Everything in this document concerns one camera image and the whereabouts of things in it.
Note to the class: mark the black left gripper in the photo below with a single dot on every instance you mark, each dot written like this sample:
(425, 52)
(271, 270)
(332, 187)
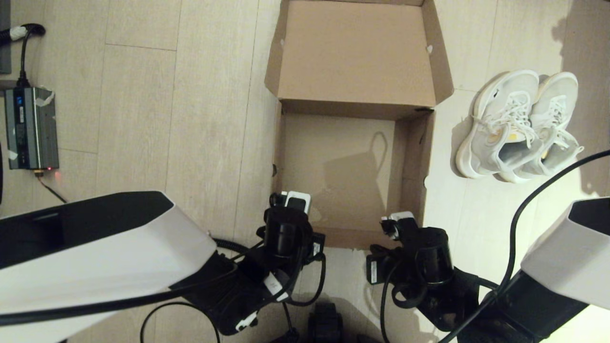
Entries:
(286, 236)

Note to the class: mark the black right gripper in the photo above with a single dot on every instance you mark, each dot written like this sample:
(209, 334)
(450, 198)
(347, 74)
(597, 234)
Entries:
(419, 262)

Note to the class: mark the white lace-up sneaker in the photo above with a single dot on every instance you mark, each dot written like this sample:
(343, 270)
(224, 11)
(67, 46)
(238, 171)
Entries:
(495, 109)
(560, 100)

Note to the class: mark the brown cardboard shoe box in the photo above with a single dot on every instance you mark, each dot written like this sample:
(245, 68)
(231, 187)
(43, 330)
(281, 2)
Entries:
(352, 57)

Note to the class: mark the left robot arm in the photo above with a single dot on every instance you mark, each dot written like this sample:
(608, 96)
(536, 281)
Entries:
(95, 257)

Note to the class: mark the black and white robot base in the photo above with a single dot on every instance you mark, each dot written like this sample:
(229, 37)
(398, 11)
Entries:
(325, 324)

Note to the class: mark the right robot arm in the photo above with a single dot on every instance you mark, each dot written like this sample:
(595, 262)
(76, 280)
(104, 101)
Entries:
(562, 257)

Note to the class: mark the grey power supply box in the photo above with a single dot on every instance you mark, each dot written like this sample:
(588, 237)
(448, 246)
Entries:
(29, 128)

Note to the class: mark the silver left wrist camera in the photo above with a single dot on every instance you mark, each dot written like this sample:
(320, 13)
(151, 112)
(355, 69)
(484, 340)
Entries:
(298, 197)

